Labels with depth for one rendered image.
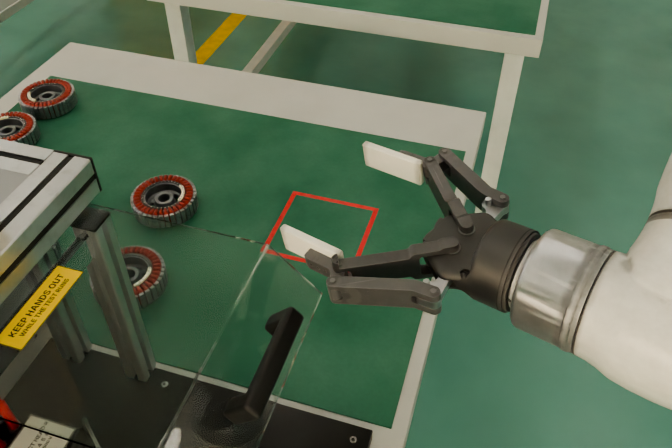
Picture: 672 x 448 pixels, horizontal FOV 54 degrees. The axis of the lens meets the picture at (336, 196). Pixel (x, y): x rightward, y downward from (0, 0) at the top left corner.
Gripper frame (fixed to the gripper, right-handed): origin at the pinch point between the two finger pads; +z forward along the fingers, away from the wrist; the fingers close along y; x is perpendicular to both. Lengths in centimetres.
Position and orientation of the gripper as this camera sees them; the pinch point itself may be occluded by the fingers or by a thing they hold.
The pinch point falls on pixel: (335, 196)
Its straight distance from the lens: 66.5
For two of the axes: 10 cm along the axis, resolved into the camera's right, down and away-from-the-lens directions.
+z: -7.9, -3.3, 5.1
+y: 5.9, -6.2, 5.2
